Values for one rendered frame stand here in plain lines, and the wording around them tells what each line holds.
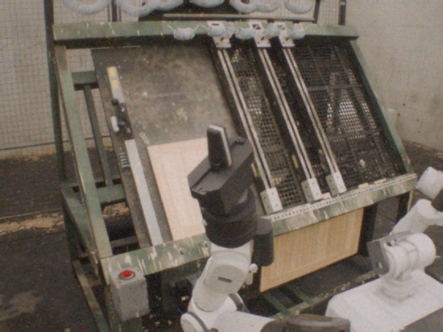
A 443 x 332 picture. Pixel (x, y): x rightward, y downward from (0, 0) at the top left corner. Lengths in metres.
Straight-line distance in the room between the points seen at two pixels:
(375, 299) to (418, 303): 0.08
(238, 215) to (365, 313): 0.32
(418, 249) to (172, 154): 1.49
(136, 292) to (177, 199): 0.57
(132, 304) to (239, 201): 1.11
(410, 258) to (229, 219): 0.36
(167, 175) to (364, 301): 1.39
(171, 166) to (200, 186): 1.48
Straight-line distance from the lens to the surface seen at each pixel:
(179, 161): 2.04
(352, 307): 0.79
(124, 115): 2.03
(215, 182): 0.54
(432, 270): 0.98
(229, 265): 0.66
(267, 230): 0.65
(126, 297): 1.62
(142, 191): 1.91
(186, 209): 1.98
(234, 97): 2.28
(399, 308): 0.81
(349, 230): 2.99
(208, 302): 0.84
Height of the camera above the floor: 1.84
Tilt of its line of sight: 19 degrees down
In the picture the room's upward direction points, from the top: straight up
